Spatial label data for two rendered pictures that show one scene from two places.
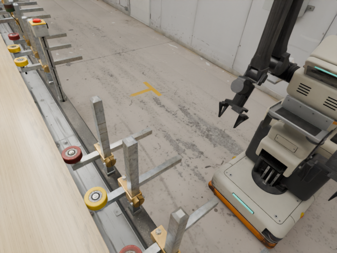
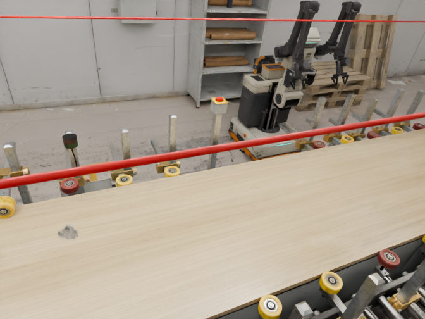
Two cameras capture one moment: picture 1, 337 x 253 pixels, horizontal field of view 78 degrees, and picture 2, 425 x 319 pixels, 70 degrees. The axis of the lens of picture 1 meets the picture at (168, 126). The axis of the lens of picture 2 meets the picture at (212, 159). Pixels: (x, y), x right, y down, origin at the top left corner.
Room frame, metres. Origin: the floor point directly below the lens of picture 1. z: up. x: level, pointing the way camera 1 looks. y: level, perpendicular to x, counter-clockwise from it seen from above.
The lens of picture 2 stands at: (0.80, 2.25, 1.92)
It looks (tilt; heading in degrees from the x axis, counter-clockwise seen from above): 36 degrees down; 284
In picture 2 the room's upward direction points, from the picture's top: 7 degrees clockwise
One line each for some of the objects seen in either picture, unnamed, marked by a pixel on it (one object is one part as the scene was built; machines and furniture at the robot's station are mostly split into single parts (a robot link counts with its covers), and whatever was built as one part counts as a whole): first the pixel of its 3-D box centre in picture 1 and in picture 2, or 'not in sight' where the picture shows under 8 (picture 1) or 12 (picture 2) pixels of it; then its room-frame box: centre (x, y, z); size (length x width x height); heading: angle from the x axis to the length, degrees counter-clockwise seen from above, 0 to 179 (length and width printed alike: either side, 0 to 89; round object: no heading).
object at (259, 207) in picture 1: (263, 186); (265, 135); (0.99, -0.83, 0.16); 0.67 x 0.64 x 0.25; 132
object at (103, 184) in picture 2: not in sight; (86, 189); (1.73, 1.24, 0.75); 0.26 x 0.01 x 0.10; 42
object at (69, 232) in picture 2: not in sight; (67, 231); (1.52, 1.62, 0.91); 0.09 x 0.07 x 0.02; 159
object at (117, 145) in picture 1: (115, 146); (297, 139); (0.69, 0.26, 0.82); 0.43 x 0.03 x 0.04; 132
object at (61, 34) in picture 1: (41, 38); (69, 169); (1.84, 1.22, 0.84); 0.43 x 0.03 x 0.04; 132
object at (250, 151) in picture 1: (294, 147); (269, 97); (1.05, -0.90, 0.59); 0.55 x 0.34 x 0.83; 42
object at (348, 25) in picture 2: not in sight; (346, 31); (0.52, -0.63, 1.41); 0.11 x 0.06 x 0.43; 42
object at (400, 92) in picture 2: not in sight; (388, 118); (0.06, -0.22, 0.93); 0.04 x 0.04 x 0.48; 42
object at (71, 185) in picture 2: (15, 40); (71, 191); (1.71, 1.37, 0.85); 0.08 x 0.08 x 0.11
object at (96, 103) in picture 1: (104, 141); (312, 129); (0.62, 0.28, 0.93); 0.04 x 0.04 x 0.48; 42
